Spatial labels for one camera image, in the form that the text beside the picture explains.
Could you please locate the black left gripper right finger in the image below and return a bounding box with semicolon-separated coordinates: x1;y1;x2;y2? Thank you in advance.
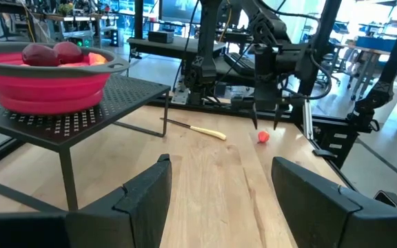
271;156;397;248

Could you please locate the dark grey desk top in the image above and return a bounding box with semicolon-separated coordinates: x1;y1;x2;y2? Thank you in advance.
127;36;227;60

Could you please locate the wooden rolling table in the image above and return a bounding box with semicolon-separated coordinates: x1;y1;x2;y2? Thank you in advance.
336;43;397;131

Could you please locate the dark red plum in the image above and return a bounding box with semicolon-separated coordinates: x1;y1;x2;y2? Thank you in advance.
21;43;61;68
52;41;84;65

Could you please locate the small black box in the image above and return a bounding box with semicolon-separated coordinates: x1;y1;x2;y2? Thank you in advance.
147;30;174;45

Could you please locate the black keyboard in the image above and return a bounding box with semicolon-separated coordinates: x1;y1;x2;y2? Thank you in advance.
223;52;256;79

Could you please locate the blue bin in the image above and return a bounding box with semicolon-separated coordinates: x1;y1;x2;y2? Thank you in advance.
355;34;397;52

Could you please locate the black diagonal support beam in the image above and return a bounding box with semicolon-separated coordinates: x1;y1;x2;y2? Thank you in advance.
345;1;397;134

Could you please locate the red collapsible bowl grey rim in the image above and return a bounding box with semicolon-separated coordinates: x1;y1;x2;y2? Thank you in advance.
0;41;131;116

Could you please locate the knife with cream handle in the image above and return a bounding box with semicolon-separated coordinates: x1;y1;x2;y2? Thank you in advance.
159;117;227;141

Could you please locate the dark grey keyboard tray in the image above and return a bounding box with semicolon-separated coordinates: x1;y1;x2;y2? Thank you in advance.
215;54;258;87

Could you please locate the small red-orange toy fruit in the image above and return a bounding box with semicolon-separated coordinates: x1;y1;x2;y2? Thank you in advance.
256;130;271;144
88;52;109;66

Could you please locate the grey box with green lights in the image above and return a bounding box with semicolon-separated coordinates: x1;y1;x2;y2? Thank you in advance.
70;36;94;49

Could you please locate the yellow hanging cord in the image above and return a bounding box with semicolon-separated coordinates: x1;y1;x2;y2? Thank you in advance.
21;1;37;43

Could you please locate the silver arm base bracket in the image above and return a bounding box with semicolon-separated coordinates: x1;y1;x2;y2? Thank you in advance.
170;85;190;105

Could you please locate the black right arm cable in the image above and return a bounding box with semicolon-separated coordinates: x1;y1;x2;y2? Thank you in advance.
281;0;334;101

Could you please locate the black perforated metal shelf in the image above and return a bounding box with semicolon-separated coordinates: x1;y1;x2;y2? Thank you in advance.
0;74;172;211

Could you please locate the dark computer monitor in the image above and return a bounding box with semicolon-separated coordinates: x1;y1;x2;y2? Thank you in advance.
159;0;203;24

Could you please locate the silver aluminium rail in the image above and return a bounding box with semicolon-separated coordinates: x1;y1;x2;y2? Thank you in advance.
301;99;316;141

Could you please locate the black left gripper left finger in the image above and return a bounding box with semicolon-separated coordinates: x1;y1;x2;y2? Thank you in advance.
0;154;172;248

